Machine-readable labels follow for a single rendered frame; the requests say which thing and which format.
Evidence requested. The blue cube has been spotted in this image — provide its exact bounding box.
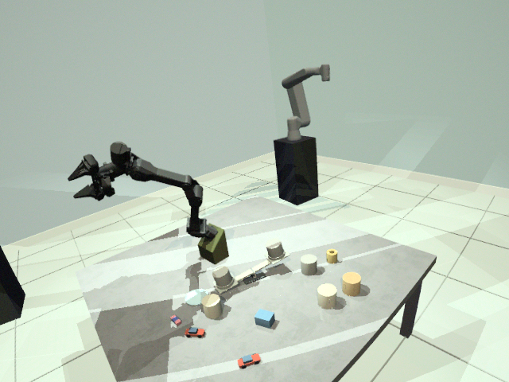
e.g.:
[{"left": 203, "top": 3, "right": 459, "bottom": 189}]
[{"left": 254, "top": 309, "right": 275, "bottom": 329}]

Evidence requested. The orange toy car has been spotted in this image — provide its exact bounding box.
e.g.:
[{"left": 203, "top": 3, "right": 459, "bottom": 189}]
[
  {"left": 185, "top": 328, "right": 205, "bottom": 337},
  {"left": 238, "top": 353, "right": 260, "bottom": 368}
]

